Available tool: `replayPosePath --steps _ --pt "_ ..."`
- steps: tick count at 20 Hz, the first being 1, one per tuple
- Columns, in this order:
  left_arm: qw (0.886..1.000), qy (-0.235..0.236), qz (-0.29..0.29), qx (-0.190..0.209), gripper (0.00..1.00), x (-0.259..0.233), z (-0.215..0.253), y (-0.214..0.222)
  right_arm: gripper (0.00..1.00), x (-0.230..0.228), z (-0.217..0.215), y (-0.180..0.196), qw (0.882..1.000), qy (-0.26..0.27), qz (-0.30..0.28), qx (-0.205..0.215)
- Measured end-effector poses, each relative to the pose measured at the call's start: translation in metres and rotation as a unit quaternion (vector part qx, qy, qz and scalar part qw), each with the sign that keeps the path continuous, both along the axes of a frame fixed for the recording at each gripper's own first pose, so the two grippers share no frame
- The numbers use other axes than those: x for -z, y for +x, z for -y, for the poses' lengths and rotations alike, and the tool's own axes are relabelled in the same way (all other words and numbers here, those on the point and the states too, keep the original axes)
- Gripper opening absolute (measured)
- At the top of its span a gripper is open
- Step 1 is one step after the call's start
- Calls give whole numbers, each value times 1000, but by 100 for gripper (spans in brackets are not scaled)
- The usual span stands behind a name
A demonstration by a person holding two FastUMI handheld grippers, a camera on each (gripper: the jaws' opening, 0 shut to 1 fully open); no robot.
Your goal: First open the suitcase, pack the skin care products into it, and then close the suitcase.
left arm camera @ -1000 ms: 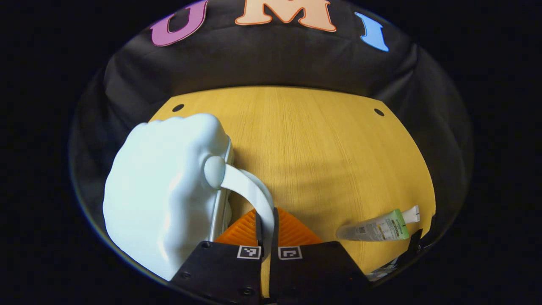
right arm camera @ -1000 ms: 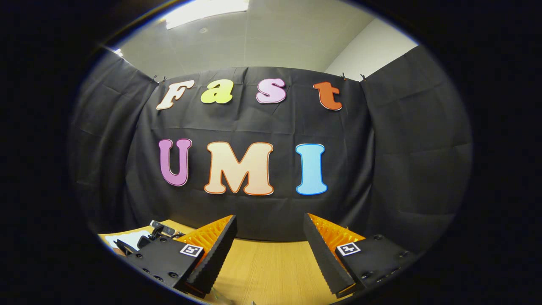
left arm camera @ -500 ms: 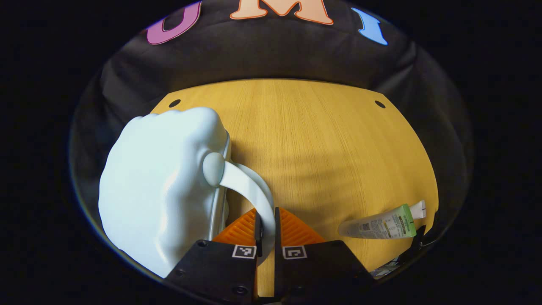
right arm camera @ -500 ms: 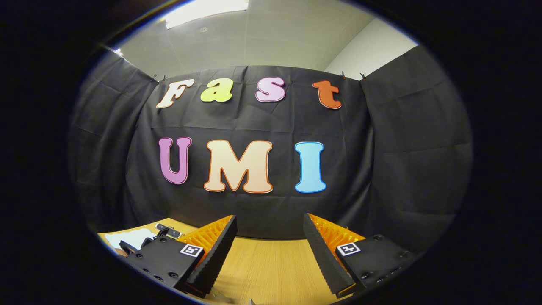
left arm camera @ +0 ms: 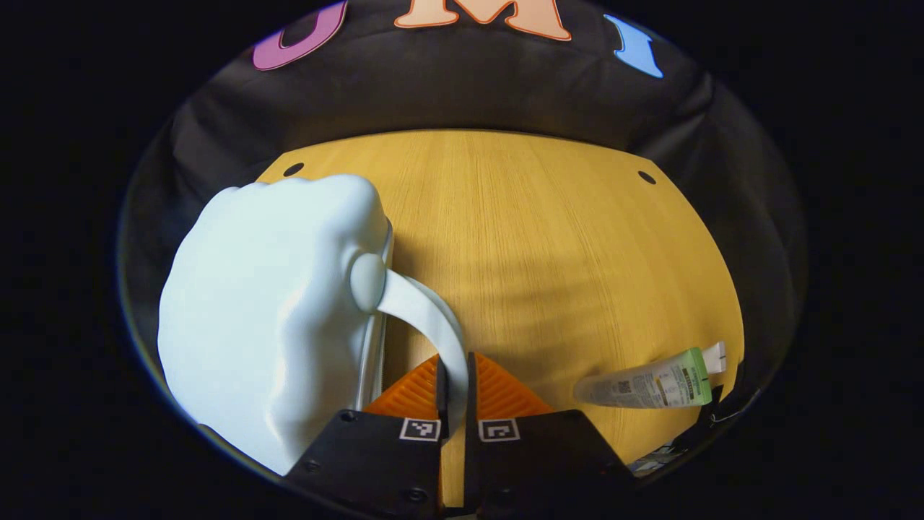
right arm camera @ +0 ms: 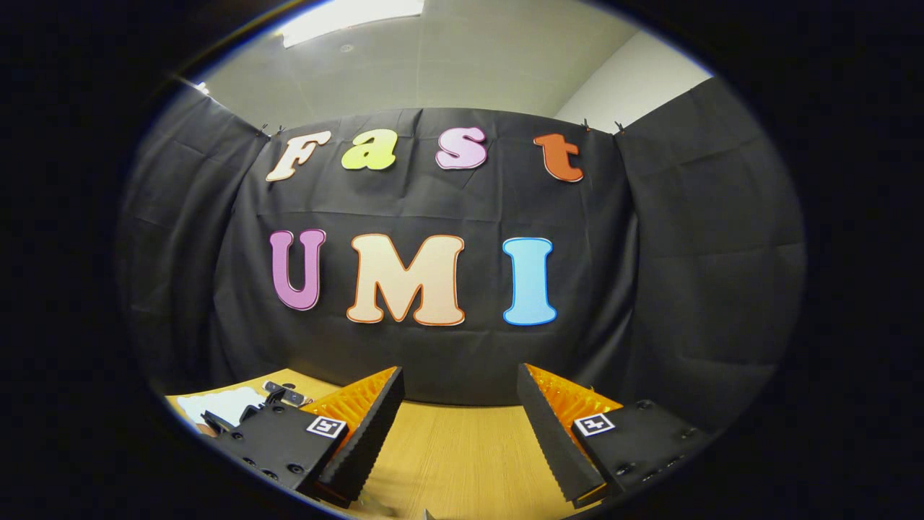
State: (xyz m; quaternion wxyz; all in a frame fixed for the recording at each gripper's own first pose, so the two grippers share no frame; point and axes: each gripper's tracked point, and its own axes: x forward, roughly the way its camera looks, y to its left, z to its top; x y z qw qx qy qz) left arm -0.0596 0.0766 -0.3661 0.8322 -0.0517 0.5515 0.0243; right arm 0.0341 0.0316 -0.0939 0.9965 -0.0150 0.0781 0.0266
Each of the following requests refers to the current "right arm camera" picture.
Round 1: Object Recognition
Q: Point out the pale blue suitcase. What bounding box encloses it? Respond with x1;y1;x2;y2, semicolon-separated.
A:
177;386;269;428

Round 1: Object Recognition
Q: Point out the black backdrop cloth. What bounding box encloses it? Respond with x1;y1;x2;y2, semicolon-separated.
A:
115;76;808;434

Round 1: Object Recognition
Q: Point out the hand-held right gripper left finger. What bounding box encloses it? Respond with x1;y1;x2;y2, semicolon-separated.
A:
213;367;405;510

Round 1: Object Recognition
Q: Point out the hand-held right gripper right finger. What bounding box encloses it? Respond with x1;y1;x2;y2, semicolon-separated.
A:
516;365;713;506

